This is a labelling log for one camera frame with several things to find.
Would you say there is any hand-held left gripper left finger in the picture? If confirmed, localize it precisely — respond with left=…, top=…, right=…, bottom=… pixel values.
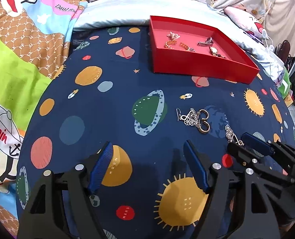
left=20, top=141, right=114, bottom=239

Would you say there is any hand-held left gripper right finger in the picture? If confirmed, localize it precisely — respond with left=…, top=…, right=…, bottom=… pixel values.
left=183, top=139, right=295, bottom=239

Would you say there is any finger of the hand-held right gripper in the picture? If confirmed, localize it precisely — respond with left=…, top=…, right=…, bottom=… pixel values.
left=241, top=132, right=295, bottom=164
left=227, top=141, right=295, bottom=185

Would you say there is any silver infinity filigree earring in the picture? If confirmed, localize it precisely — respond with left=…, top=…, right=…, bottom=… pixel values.
left=224, top=124, right=245, bottom=147

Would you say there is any red cardboard box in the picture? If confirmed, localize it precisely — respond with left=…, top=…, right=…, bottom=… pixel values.
left=149, top=15, right=260, bottom=84

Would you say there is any gold wristwatch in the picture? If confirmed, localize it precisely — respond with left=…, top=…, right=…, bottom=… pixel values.
left=208, top=45, right=227, bottom=60

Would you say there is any silver flower filigree earring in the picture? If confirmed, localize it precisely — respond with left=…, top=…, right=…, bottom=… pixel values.
left=176, top=108, right=200, bottom=128

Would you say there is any green cloth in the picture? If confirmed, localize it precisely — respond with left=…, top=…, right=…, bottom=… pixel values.
left=278, top=76, right=291, bottom=97

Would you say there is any dark red metal chair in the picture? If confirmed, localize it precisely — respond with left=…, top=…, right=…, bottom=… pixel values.
left=277, top=40, right=291, bottom=63

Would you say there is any dark flat device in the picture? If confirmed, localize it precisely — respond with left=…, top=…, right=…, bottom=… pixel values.
left=243, top=30, right=264, bottom=44

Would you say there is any cartoon monkey print blanket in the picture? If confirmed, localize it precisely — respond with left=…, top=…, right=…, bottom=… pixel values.
left=0, top=0, right=88, bottom=237

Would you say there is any pink cartoon pillow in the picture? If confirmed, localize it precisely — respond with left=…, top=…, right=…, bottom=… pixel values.
left=223, top=5, right=270, bottom=40

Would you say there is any beige curtain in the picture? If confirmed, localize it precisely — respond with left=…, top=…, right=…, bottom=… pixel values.
left=264, top=0, right=295, bottom=48

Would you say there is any white pillow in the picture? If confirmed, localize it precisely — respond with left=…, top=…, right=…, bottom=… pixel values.
left=74, top=0, right=287, bottom=80

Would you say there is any white charging cable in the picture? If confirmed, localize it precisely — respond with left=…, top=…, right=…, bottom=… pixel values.
left=261, top=0, right=275, bottom=53

